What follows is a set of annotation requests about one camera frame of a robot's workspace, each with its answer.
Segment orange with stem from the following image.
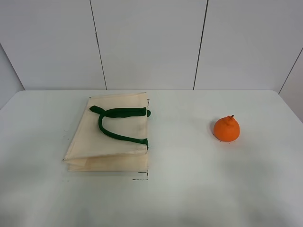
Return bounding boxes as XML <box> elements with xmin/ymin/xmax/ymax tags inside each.
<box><xmin>213</xmin><ymin>115</ymin><xmax>240</xmax><ymax>142</ymax></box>

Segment white linen bag green handles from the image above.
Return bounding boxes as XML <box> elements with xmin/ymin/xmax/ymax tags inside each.
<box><xmin>63</xmin><ymin>92</ymin><xmax>151</xmax><ymax>172</ymax></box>

